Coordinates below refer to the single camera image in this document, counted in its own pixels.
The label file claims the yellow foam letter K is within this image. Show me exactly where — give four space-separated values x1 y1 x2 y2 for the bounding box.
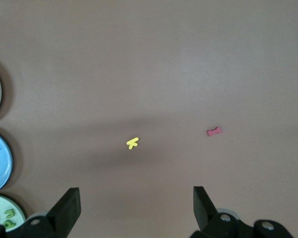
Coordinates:
126 137 140 150

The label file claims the dark red foam letter J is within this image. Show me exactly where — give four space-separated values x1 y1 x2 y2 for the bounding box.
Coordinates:
206 126 223 137

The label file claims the blue round plate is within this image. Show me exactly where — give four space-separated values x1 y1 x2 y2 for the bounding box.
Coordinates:
0 129 13 194

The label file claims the green round plate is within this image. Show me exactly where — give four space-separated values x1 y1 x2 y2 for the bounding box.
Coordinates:
0 194 27 233

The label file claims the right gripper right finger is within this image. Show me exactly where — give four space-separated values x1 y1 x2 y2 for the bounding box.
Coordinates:
190 186 294 238

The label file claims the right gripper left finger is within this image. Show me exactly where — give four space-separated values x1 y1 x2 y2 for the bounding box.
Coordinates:
0 187 81 238

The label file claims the green foam letter P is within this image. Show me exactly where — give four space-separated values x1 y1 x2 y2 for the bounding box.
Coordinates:
2 219 17 229

